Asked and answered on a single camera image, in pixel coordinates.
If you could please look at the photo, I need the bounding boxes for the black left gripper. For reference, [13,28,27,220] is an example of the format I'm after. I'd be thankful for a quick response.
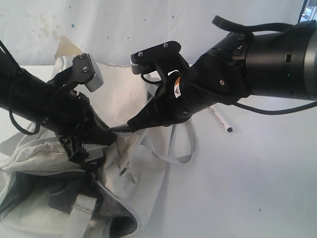
[9,72,116,164]

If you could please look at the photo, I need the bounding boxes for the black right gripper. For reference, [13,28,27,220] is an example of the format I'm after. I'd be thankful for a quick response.
[127,33,253,130]

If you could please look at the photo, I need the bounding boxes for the white fabric backpack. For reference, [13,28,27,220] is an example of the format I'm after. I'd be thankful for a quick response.
[0,56,199,238]

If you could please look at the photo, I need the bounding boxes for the white marker with black cap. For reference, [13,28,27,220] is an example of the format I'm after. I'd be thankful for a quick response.
[209,106,233,133]

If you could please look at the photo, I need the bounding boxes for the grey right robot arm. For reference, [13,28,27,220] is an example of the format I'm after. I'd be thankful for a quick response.
[127,16,317,132]

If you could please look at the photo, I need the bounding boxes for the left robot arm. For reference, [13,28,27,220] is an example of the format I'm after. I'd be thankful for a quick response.
[0,44,116,164]

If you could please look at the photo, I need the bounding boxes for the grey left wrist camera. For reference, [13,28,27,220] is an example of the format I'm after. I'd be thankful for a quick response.
[72,53,104,92]

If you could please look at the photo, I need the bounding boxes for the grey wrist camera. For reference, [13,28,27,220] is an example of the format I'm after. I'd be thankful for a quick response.
[72,53,104,92]
[130,41,181,75]

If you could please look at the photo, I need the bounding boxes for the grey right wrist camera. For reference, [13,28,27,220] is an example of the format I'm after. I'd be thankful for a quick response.
[130,41,181,75]

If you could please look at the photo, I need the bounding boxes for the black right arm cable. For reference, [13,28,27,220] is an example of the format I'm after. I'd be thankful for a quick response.
[141,15,317,116]

